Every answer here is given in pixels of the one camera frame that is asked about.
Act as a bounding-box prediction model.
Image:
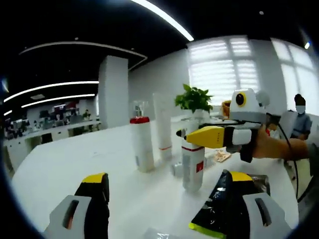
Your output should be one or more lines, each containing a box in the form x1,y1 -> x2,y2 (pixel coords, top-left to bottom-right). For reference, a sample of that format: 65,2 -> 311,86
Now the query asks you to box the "person's right hand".
250,123 -> 275,160

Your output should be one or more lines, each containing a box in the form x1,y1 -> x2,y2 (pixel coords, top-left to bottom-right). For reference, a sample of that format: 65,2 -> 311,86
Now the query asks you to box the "orange brown basket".
221,100 -> 233,118

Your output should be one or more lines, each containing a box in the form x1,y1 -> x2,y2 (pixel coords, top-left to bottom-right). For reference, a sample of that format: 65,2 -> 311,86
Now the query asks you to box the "white office counter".
3,119 -> 103,165

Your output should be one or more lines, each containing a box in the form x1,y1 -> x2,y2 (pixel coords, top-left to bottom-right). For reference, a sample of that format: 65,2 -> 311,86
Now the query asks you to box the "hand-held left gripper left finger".
42,172 -> 111,239

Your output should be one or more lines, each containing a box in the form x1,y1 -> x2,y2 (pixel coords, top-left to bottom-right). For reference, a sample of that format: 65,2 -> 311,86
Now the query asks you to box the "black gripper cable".
275,121 -> 300,203

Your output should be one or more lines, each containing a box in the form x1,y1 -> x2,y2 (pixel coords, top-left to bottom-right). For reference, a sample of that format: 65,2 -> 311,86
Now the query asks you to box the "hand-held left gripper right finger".
217,169 -> 293,239

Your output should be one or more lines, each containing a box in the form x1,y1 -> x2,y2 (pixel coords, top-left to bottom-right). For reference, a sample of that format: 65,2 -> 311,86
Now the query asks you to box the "long curved ceiling light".
129,0 -> 195,42

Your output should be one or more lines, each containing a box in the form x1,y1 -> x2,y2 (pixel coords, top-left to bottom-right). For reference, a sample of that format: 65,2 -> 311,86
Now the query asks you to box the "white skincare tube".
152,93 -> 173,160

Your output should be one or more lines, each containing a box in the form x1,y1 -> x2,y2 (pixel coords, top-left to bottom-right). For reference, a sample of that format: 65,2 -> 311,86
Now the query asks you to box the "small tan flat packet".
213,150 -> 232,163

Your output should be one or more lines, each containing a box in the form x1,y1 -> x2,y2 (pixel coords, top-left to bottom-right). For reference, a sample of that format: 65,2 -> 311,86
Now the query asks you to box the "white curved ceiling rail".
19,41 -> 148,70

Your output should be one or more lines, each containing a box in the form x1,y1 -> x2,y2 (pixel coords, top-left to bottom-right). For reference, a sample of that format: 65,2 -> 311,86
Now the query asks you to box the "window with white blinds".
188,37 -> 259,103
271,38 -> 316,110

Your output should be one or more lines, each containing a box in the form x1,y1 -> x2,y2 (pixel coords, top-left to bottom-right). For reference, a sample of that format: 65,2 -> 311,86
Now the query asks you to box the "clear plastic packet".
144,226 -> 191,239

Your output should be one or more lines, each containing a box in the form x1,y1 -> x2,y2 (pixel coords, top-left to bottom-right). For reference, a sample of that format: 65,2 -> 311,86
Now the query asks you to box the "potted green plant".
173,84 -> 214,123

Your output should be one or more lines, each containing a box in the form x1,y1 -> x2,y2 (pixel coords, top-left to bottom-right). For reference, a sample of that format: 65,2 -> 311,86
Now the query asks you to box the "straight ceiling light strip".
21,94 -> 96,108
3,81 -> 100,103

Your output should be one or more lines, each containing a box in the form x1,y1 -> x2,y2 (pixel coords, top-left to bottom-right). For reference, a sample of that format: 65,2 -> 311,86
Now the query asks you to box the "clear skincare bottle red label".
180,143 -> 206,193

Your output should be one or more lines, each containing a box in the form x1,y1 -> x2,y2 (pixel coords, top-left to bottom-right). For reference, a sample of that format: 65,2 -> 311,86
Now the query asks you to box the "white skincare bottle red band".
129,99 -> 156,173

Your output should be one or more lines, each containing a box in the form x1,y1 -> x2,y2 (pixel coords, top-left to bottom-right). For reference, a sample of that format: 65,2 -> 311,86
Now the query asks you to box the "green black sachet packet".
188,169 -> 272,238

